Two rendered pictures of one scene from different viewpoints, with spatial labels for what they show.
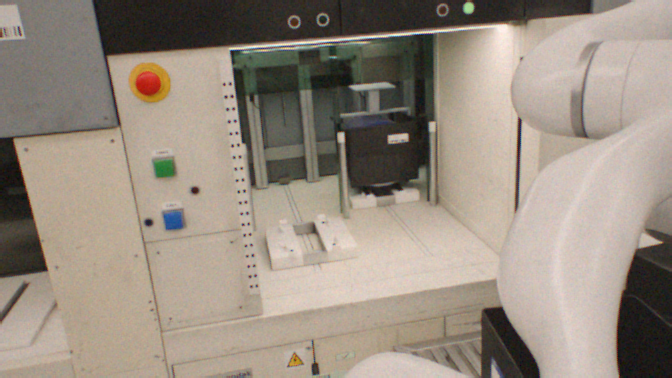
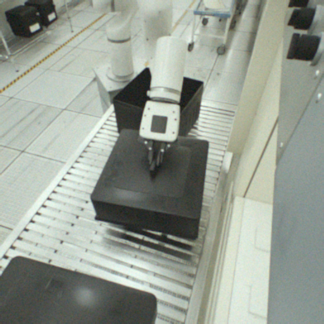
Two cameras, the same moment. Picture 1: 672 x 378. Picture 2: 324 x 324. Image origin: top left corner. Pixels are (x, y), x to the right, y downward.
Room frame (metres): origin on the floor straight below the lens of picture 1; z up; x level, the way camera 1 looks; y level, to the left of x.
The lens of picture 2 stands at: (1.14, -1.16, 1.49)
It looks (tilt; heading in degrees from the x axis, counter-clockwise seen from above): 49 degrees down; 119
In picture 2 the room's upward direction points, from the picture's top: straight up
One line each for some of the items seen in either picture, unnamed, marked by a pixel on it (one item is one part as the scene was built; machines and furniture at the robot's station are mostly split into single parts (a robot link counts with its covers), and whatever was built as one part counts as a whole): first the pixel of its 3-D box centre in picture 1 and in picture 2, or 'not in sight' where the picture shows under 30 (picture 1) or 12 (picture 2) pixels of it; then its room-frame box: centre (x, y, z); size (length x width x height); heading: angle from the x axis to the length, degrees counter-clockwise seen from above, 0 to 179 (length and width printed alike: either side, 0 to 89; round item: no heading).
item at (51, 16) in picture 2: not in sight; (42, 11); (-1.98, 1.34, 0.31); 0.30 x 0.28 x 0.26; 104
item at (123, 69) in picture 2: not in sight; (121, 56); (0.31, -0.09, 0.85); 0.19 x 0.19 x 0.18
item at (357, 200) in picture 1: (376, 188); not in sight; (1.65, -0.13, 0.89); 0.22 x 0.21 x 0.04; 10
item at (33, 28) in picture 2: not in sight; (24, 21); (-1.90, 0.99, 0.31); 0.30 x 0.28 x 0.26; 96
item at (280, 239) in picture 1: (308, 239); not in sight; (1.29, 0.08, 0.89); 0.22 x 0.21 x 0.04; 10
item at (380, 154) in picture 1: (374, 137); not in sight; (1.65, -0.13, 1.06); 0.24 x 0.20 x 0.32; 100
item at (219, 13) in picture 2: not in sight; (216, 19); (0.02, 2.36, 0.24); 0.97 x 0.52 x 0.48; 103
